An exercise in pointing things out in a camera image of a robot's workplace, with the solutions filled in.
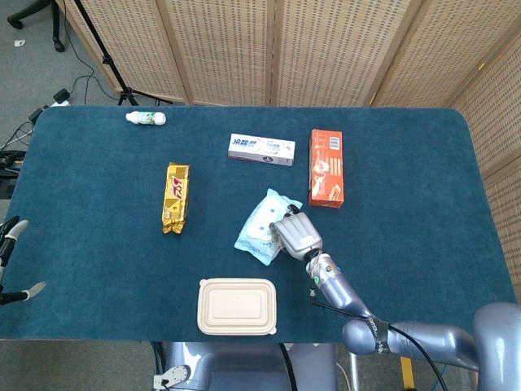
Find orange rectangular box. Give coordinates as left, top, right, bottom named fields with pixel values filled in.
left=308, top=128, right=345, bottom=209

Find white toothpaste box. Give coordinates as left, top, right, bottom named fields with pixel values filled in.
left=227, top=133, right=296, bottom=167

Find woven folding screen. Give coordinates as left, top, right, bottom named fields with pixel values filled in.
left=56, top=0, right=521, bottom=391

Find white power strip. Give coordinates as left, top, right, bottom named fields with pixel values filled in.
left=50, top=88, right=72, bottom=108

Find black office chair base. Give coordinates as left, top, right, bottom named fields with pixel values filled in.
left=7, top=0, right=67, bottom=53

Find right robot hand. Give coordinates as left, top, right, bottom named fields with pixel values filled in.
left=269, top=204, right=324, bottom=261

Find black tripod stand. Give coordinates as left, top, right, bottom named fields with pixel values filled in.
left=72, top=0, right=173, bottom=107

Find yellow table leg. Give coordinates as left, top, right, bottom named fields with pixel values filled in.
left=399, top=356, right=416, bottom=390

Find light blue wet wipes pack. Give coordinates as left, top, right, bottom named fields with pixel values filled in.
left=234, top=187, right=304, bottom=266

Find blue table cloth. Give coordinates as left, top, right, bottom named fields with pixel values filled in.
left=0, top=105, right=521, bottom=344

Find black equipment on floor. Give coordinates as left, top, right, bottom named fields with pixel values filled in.
left=0, top=149, right=26, bottom=200

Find grey-blue robot torso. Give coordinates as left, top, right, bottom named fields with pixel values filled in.
left=152, top=341, right=339, bottom=391

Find beige lidded food container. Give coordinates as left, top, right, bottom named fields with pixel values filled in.
left=196, top=277, right=278, bottom=336

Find black floor cable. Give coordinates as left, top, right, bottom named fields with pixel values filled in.
left=60, top=24, right=117, bottom=107

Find small white plastic bottle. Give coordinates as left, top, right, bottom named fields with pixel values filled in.
left=125, top=111, right=167, bottom=126

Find yellow snack bar packet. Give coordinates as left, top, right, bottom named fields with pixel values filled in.
left=161, top=162, right=191, bottom=235

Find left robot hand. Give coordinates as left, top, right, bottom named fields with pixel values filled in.
left=0, top=216, right=46, bottom=306

